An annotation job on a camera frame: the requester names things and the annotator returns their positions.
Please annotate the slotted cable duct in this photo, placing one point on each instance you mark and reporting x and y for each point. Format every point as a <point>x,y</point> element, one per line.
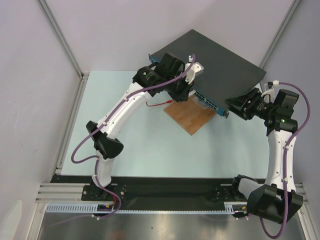
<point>221,208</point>

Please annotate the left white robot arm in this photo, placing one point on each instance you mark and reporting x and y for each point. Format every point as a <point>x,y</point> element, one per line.
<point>169,75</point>

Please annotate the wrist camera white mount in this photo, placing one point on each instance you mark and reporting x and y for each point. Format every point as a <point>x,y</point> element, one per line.
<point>270,88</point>
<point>192,69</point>

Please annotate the right aluminium frame post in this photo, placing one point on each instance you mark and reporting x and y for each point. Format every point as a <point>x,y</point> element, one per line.
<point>293,8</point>

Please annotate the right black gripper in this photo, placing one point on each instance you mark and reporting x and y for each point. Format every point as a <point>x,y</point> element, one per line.
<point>246,107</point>

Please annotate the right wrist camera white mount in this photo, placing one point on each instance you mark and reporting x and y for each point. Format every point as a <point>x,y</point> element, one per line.
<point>270,88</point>

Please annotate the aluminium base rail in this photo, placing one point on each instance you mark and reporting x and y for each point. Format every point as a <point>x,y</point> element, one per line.
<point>60,193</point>

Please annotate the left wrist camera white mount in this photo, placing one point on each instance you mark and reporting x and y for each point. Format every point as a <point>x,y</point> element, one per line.
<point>192,69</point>

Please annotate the aluminium frame post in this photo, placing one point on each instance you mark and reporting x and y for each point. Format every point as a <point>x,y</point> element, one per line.
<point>55,27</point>
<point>293,8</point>

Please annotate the left aluminium frame post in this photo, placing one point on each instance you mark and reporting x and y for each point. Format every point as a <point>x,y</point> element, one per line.
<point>55,27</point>

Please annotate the wooden board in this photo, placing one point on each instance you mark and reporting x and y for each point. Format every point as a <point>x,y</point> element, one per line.
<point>189,115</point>

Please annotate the black network switch blue front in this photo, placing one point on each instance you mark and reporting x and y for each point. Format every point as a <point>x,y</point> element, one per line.
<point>226,75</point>

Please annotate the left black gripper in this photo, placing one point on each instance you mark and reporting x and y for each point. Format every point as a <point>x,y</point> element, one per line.
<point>183,95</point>

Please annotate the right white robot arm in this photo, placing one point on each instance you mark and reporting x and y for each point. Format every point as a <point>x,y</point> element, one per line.
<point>276,199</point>

